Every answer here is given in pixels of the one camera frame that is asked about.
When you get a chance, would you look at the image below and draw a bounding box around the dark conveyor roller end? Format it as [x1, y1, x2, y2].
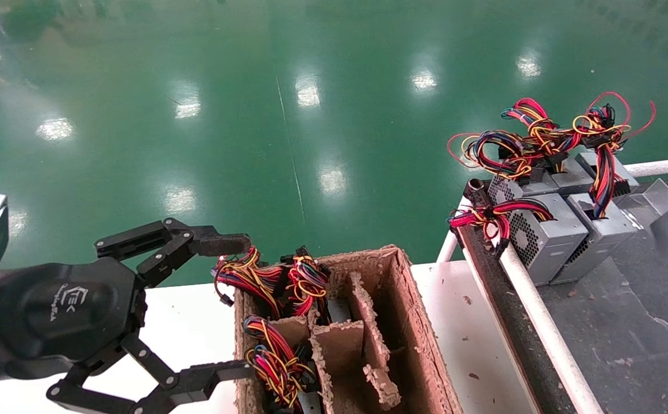
[466, 178, 491, 209]

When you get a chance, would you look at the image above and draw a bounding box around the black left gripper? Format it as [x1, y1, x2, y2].
[0, 217, 255, 414]

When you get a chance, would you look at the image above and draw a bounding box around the brown cardboard divider box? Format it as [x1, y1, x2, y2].
[233, 244, 464, 414]

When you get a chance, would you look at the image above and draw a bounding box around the grey metal conveyor baffle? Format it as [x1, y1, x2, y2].
[627, 178, 668, 210]

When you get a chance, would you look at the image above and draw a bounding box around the black conveyor side strip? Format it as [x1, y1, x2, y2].
[458, 224, 577, 414]

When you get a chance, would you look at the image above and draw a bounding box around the long white conveyor rail tube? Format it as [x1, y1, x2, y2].
[498, 244, 605, 414]

